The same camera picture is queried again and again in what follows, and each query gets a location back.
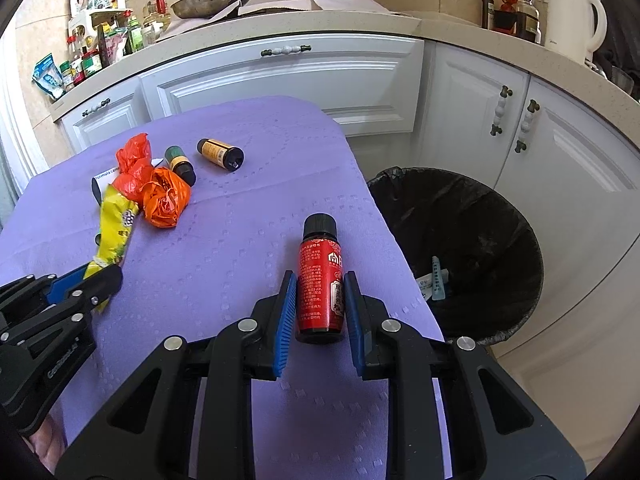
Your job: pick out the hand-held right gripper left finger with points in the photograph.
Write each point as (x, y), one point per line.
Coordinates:
(285, 325)

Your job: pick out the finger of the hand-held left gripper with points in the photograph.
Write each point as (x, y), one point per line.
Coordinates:
(67, 282)
(107, 282)

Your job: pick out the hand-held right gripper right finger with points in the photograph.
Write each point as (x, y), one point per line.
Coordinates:
(354, 325)

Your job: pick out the red label bottle black cap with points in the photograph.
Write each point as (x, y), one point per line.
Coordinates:
(320, 290)

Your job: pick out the yellow snack wrapper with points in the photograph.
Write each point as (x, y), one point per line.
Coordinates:
(115, 230)

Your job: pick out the white paper strip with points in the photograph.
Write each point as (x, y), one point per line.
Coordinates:
(424, 287)

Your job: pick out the teal tube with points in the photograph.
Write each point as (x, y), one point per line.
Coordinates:
(440, 285)

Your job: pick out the white paper leaflet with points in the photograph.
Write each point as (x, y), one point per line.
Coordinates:
(100, 184)

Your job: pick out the orange plastic bag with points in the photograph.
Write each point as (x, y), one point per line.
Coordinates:
(167, 200)

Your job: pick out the brown bottle green cap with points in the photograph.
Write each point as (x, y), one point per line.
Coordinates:
(180, 165)

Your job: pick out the black lined waste bin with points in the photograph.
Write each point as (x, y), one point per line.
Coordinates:
(475, 240)

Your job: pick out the brown bottle orange label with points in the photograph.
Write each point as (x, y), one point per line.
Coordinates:
(217, 151)

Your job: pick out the person's left hand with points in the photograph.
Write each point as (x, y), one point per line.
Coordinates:
(47, 445)

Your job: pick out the purple tablecloth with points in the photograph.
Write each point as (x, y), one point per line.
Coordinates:
(280, 185)

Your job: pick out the white cabinet door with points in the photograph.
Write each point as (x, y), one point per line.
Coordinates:
(107, 125)
(460, 110)
(575, 160)

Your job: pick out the blue white pouch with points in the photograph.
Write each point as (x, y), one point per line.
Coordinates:
(49, 77)

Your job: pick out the group of condiment bottles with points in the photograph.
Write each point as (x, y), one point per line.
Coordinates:
(110, 45)

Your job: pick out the wide white drawer front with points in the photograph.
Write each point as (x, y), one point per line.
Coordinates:
(300, 85)

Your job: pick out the red black container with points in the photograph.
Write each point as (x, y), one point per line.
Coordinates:
(505, 20)

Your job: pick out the dark slim oil bottle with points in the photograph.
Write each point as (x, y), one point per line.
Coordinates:
(487, 10)

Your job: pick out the dark sauce bottle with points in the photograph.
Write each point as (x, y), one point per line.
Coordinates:
(527, 22)

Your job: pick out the clear glass cup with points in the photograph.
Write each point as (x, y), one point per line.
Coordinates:
(622, 80)

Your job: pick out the white electric kettle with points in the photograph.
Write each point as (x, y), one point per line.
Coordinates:
(567, 20)

